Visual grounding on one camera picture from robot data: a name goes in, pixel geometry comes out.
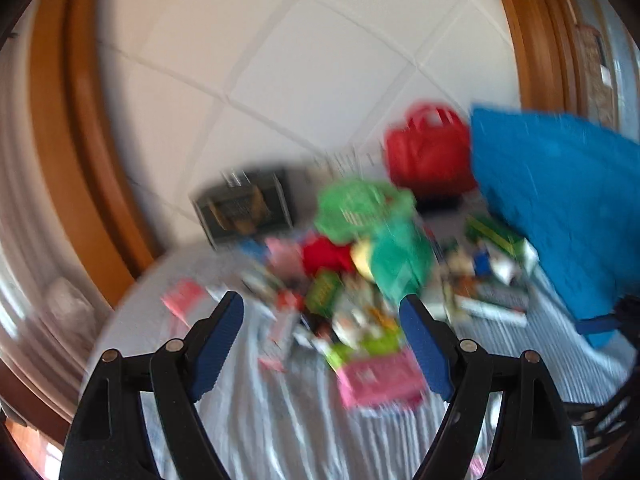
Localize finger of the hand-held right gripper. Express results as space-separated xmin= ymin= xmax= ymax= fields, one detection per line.
xmin=565 ymin=375 xmax=640 ymax=456
xmin=575 ymin=295 xmax=640 ymax=350

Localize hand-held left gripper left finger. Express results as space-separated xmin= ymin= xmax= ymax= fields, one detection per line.
xmin=59 ymin=291 xmax=245 ymax=480

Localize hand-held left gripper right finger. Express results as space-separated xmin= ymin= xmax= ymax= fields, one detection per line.
xmin=398 ymin=294 xmax=583 ymax=480

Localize pink wet wipes pack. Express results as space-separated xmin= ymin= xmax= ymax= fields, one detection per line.
xmin=337 ymin=350 xmax=426 ymax=411

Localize blue quilted bag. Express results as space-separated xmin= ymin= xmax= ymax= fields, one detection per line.
xmin=470 ymin=104 xmax=640 ymax=348

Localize desktop with striped white cloth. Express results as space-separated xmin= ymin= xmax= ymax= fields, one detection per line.
xmin=92 ymin=200 xmax=640 ymax=480

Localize lime green packet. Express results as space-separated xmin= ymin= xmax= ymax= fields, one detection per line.
xmin=325 ymin=335 xmax=401 ymax=368

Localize pink tissue pack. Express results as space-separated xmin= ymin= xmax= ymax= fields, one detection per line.
xmin=161 ymin=280 xmax=208 ymax=318

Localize white and blue toy figure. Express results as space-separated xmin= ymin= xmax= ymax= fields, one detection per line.
xmin=472 ymin=247 xmax=501 ymax=278

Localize green and yellow box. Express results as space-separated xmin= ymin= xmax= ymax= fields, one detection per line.
xmin=306 ymin=270 xmax=346 ymax=316

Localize pink and white small box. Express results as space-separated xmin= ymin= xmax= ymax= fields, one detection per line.
xmin=267 ymin=237 xmax=307 ymax=277

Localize green carton box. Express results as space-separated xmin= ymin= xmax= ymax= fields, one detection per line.
xmin=465 ymin=212 xmax=538 ymax=271

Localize red soft item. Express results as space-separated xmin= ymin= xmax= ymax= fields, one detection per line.
xmin=300 ymin=237 xmax=356 ymax=276

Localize dark box with gold print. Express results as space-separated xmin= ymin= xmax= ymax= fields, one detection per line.
xmin=192 ymin=162 xmax=296 ymax=248

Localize red bag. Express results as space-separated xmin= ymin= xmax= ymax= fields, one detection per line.
xmin=384 ymin=102 xmax=476 ymax=198

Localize pale pink curtain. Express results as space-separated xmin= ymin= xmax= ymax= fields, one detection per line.
xmin=0 ymin=75 xmax=116 ymax=411

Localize white wall socket strip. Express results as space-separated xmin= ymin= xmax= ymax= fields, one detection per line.
xmin=315 ymin=145 xmax=386 ymax=171

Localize curved wooden wall frame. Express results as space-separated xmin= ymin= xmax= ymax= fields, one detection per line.
xmin=27 ymin=0 xmax=166 ymax=281
xmin=487 ymin=0 xmax=586 ymax=116

